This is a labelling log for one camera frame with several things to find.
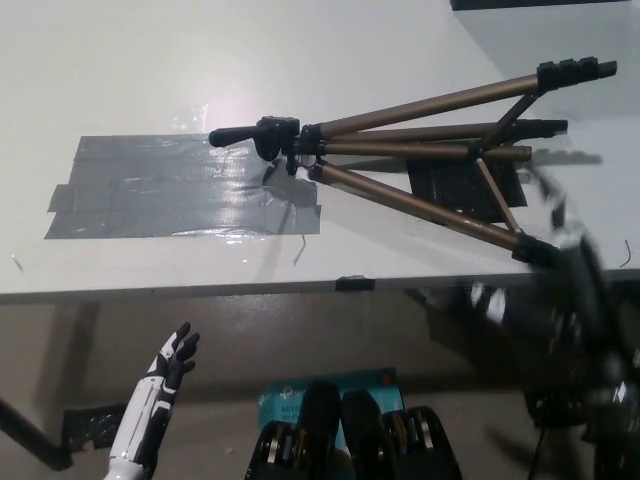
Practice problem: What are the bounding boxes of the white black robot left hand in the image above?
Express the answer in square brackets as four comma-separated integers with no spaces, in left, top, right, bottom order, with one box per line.
[108,321,202,465]

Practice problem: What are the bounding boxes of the dark panel behind table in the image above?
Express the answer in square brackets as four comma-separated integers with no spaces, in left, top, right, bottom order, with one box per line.
[449,0,640,12]

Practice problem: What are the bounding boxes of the grey duct tape patch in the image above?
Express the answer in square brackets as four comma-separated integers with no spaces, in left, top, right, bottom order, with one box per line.
[43,130,322,242]

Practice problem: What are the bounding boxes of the bronze and black camera tripod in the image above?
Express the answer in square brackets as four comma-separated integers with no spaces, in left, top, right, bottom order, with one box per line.
[208,58,619,271]

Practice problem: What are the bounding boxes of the black table leg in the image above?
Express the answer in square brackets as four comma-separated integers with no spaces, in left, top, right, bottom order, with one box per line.
[0,394,77,474]

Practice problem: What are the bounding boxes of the teal cardboard router box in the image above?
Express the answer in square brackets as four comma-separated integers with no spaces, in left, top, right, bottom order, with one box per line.
[256,367,404,451]

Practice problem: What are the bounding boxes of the black floor tape patch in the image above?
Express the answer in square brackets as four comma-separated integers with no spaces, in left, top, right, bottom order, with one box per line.
[63,403,127,451]
[523,388,587,427]

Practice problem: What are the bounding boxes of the thin black floor cable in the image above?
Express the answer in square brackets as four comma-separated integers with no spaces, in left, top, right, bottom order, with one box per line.
[528,424,550,480]

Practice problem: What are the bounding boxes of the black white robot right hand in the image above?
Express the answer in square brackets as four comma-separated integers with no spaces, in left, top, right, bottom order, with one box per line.
[469,162,619,351]

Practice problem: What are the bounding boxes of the small black tape strip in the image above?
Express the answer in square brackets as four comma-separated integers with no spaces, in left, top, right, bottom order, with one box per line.
[335,273,376,293]

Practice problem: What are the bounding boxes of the black tape patch on table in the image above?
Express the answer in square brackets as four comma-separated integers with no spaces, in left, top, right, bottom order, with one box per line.
[405,158,529,224]

